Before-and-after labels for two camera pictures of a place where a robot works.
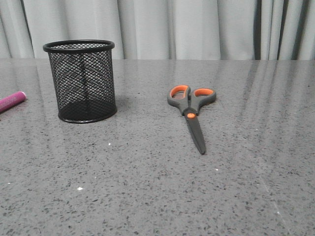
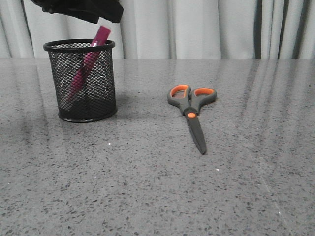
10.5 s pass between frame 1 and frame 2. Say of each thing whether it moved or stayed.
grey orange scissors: stayed
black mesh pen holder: stayed
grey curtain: stayed
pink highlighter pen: moved
